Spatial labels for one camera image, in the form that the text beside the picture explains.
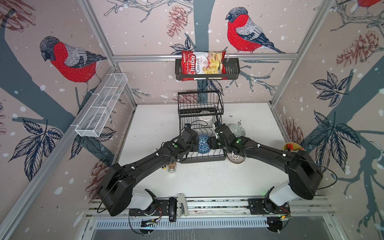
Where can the grey green patterned bowl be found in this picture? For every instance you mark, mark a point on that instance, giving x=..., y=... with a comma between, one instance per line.
x=237, y=130

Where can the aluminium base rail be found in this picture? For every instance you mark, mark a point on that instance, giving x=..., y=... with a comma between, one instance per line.
x=212, y=213

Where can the black two-tier dish rack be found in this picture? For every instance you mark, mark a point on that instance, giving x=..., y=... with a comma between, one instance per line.
x=191, y=103

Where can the red cassava chips bag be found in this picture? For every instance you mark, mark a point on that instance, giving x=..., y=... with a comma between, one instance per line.
x=203, y=63

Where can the small glass spice jar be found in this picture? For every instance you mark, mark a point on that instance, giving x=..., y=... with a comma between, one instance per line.
x=172, y=167

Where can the yellow cup with markers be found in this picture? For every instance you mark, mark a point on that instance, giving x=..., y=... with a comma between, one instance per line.
x=292, y=147

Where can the black wall wire basket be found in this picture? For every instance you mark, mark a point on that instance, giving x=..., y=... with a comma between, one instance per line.
x=231, y=66

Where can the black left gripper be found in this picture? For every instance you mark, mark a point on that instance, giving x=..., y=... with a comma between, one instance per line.
x=195, y=142

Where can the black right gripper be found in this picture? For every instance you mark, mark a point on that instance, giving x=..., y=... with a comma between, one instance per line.
x=211, y=142

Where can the white brown patterned bowl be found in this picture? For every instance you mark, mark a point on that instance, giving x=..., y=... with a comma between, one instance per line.
x=236, y=159

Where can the blue patterned bowl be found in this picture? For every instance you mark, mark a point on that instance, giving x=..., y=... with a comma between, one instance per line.
x=203, y=146

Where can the white wire wall shelf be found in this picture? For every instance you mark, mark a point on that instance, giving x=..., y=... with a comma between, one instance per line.
x=98, y=114

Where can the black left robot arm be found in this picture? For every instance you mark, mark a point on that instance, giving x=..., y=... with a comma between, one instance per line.
x=116, y=189

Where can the white ceramic bowl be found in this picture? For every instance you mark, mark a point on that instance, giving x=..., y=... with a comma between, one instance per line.
x=205, y=118

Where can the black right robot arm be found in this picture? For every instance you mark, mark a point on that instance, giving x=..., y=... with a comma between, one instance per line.
x=303, y=173

